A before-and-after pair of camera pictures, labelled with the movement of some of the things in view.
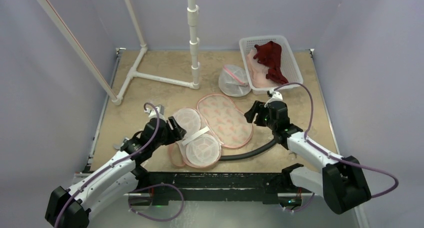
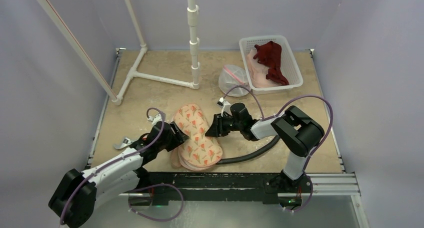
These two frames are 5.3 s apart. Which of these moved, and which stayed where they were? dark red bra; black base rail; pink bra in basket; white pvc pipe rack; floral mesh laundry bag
Moved: floral mesh laundry bag
Stayed: dark red bra; pink bra in basket; black base rail; white pvc pipe rack
